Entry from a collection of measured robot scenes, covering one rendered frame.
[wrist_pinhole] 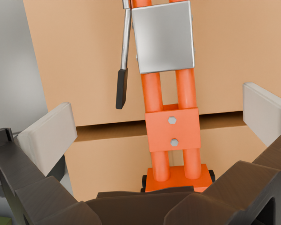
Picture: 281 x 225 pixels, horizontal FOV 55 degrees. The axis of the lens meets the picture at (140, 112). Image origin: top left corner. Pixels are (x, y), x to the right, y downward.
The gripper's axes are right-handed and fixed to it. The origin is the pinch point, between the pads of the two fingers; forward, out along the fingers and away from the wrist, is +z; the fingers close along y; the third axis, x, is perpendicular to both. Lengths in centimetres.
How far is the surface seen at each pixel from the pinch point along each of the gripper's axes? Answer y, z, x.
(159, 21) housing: 1.0, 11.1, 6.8
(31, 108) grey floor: -74, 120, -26
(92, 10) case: -9.3, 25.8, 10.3
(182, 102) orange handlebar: 2.6, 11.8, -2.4
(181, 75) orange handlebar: 2.8, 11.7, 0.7
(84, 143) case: -14.6, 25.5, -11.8
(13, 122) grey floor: -87, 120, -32
